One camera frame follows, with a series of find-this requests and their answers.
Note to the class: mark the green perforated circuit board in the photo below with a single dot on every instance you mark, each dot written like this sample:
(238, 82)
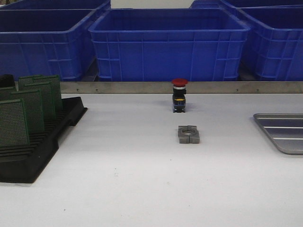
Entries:
(13, 124)
(33, 107)
(48, 105)

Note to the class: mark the rear right green circuit board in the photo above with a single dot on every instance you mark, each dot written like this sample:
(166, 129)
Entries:
(54, 81)

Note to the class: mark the rear left green circuit board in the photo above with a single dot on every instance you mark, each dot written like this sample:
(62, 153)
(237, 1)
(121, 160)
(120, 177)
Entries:
(26, 80)

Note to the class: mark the silver metal tray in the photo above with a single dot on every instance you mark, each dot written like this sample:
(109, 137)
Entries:
(285, 131)

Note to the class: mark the black slotted board rack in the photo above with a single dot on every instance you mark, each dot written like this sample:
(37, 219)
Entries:
(23, 164)

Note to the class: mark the left edge green circuit board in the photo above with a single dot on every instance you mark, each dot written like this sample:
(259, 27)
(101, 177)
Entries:
(5, 92)

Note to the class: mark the red emergency stop button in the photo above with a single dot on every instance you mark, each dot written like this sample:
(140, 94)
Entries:
(178, 98)

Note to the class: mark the grey square metal block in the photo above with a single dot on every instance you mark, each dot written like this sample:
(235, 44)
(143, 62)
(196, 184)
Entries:
(188, 134)

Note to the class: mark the centre blue plastic crate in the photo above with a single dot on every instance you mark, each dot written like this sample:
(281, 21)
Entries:
(144, 45)

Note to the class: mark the blue plastic crate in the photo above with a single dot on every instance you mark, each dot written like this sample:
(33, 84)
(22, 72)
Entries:
(46, 42)
(273, 50)
(144, 45)

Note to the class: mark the far right blue crate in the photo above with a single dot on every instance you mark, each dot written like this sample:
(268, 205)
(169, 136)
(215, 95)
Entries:
(233, 4)

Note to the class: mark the left blue plastic crate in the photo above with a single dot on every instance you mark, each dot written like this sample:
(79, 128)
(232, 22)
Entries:
(46, 42)

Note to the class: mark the right blue plastic crate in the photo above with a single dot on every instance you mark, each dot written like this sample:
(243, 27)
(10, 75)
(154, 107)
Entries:
(273, 50)

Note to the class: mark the far left blue crate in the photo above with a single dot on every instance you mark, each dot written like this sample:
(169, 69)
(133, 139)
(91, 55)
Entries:
(99, 6)

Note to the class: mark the metal table edge rail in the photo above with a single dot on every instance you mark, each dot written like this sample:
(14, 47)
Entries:
(233, 87)

